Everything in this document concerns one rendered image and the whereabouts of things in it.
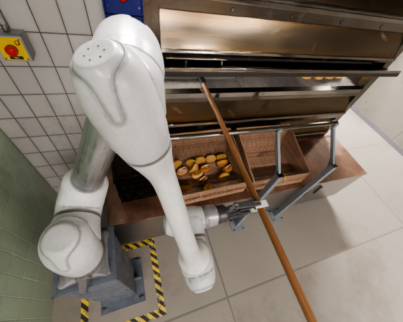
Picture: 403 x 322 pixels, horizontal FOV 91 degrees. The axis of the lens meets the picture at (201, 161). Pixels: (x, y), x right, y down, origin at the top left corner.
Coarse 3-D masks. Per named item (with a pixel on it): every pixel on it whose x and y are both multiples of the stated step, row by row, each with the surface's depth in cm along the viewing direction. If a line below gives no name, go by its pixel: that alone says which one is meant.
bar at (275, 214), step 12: (216, 132) 112; (240, 132) 116; (252, 132) 119; (276, 132) 126; (276, 144) 128; (276, 156) 130; (276, 168) 131; (276, 180) 132; (312, 180) 162; (264, 192) 146; (300, 192) 177; (288, 204) 193; (276, 216) 217; (240, 228) 202
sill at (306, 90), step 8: (192, 88) 133; (200, 88) 135; (208, 88) 136; (216, 88) 138; (224, 88) 140; (232, 88) 142; (240, 88) 143; (248, 88) 145; (256, 88) 147; (264, 88) 149; (272, 88) 151; (280, 88) 153; (288, 88) 155; (296, 88) 157; (304, 88) 160; (312, 88) 162; (320, 88) 164; (328, 88) 167; (336, 88) 169; (344, 88) 172; (352, 88) 174; (360, 88) 177; (168, 96) 127; (176, 96) 128; (184, 96) 130; (192, 96) 132; (200, 96) 134; (216, 96) 137; (224, 96) 139; (232, 96) 142; (240, 96) 144
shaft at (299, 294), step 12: (204, 84) 133; (216, 108) 120; (228, 132) 110; (228, 144) 106; (240, 168) 97; (252, 192) 89; (264, 216) 83; (276, 240) 77; (276, 252) 76; (288, 264) 73; (288, 276) 71; (300, 288) 68; (300, 300) 67; (312, 312) 65
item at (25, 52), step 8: (0, 32) 77; (16, 32) 79; (24, 32) 81; (0, 40) 77; (8, 40) 77; (24, 40) 80; (0, 48) 78; (16, 48) 80; (24, 48) 81; (32, 48) 86; (8, 56) 81; (16, 56) 82; (24, 56) 83; (32, 56) 85
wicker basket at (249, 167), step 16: (240, 128) 168; (240, 144) 165; (272, 144) 192; (288, 144) 186; (256, 160) 184; (272, 160) 187; (288, 160) 188; (304, 160) 170; (256, 176) 172; (272, 176) 175; (288, 176) 160; (304, 176) 169
